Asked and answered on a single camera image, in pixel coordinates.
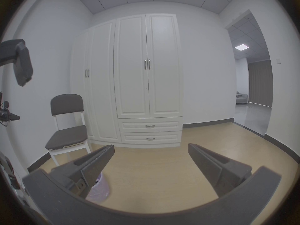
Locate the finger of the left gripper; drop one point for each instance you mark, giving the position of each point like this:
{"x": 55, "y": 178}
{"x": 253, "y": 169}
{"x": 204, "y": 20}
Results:
{"x": 13, "y": 117}

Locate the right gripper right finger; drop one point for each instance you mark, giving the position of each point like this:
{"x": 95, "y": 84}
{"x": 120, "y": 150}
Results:
{"x": 208, "y": 170}

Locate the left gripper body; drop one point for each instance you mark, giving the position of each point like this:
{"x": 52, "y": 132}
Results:
{"x": 4, "y": 116}

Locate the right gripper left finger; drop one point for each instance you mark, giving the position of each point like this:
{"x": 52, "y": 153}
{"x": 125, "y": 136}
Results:
{"x": 96, "y": 170}

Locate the purple plastic bag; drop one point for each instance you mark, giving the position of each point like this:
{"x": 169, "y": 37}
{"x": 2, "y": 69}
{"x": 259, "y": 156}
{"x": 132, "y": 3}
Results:
{"x": 100, "y": 191}

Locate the white trash bin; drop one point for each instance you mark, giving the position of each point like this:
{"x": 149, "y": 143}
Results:
{"x": 104, "y": 186}

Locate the white chair grey cushions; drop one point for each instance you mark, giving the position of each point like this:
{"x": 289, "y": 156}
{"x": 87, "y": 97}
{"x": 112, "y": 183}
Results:
{"x": 66, "y": 137}

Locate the grey sofa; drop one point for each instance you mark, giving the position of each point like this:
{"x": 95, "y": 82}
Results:
{"x": 241, "y": 98}

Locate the grey curtain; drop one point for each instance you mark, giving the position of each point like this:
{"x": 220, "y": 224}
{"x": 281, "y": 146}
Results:
{"x": 260, "y": 83}

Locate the white wardrobe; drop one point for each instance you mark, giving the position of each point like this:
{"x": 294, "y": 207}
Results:
{"x": 140, "y": 78}

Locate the ceiling light panel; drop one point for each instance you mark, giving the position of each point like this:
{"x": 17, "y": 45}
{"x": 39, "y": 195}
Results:
{"x": 242, "y": 47}

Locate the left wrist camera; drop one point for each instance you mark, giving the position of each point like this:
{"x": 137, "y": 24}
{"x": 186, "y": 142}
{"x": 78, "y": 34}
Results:
{"x": 5, "y": 105}

